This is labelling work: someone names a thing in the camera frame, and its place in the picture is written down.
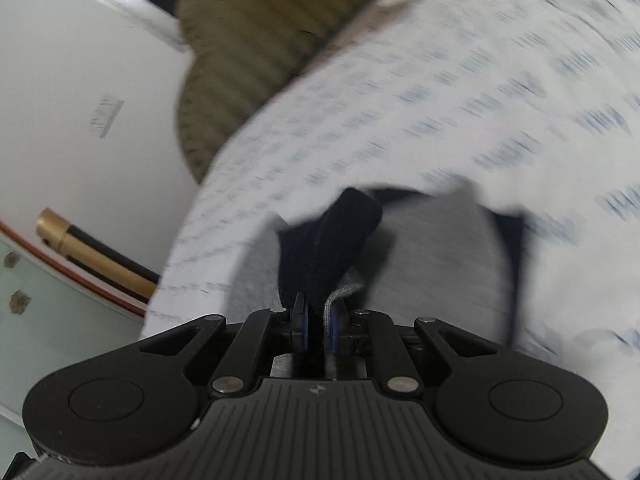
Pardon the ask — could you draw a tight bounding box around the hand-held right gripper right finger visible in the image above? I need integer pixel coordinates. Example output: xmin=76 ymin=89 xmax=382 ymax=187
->
xmin=324 ymin=295 xmax=502 ymax=398

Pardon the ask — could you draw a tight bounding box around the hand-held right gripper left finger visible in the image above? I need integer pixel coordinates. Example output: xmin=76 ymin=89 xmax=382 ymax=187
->
xmin=135 ymin=292 xmax=311 ymax=397

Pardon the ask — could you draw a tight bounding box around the navy and grey sweater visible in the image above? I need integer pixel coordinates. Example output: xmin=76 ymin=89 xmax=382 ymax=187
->
xmin=227 ymin=186 xmax=532 ymax=382

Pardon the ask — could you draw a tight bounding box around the gold and black tube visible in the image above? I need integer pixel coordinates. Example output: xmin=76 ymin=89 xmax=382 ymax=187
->
xmin=36 ymin=208 xmax=162 ymax=306

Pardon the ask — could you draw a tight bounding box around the white printed bedsheet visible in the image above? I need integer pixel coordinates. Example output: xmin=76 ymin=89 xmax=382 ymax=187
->
xmin=139 ymin=0 xmax=640 ymax=467

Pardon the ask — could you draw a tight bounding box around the olive green quilted cushion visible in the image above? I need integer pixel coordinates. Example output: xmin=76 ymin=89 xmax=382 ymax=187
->
xmin=172 ymin=0 xmax=417 ymax=184

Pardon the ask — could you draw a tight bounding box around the white wall socket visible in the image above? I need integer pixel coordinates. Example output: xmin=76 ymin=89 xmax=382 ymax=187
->
xmin=90 ymin=94 xmax=125 ymax=140

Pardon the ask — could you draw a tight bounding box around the white window frame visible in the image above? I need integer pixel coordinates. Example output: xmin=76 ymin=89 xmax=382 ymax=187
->
xmin=45 ymin=0 xmax=192 ymax=52

